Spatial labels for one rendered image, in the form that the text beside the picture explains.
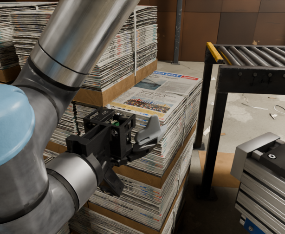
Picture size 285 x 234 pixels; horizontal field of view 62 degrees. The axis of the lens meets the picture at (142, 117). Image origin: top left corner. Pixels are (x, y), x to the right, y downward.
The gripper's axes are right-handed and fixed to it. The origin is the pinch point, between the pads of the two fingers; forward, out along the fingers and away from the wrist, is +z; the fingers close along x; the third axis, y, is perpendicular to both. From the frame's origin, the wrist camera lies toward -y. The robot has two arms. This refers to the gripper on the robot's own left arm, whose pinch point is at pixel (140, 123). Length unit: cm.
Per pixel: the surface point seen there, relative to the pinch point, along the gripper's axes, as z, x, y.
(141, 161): 7.6, 3.6, -17.2
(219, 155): 117, -8, -85
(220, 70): 70, -5, -7
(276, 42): 418, -37, -49
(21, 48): 5.3, 40.3, 11.1
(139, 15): 29.5, 15.4, 18.8
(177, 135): 19.9, -2.3, -13.7
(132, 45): 23.9, 15.1, 10.9
